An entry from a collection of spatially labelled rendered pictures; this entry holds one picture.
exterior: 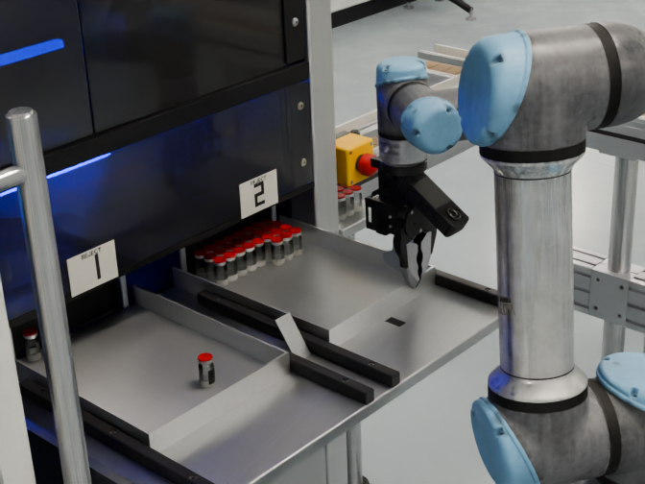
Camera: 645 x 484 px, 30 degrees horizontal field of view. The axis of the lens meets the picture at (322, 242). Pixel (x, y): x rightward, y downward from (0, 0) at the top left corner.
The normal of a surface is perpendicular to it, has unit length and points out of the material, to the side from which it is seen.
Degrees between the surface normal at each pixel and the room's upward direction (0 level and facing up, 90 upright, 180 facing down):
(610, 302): 90
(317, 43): 90
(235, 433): 0
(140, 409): 0
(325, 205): 90
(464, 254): 0
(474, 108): 82
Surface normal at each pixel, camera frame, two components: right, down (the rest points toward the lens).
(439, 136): 0.26, 0.40
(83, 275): 0.74, 0.26
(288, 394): -0.04, -0.90
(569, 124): 0.53, 0.22
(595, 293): -0.67, 0.34
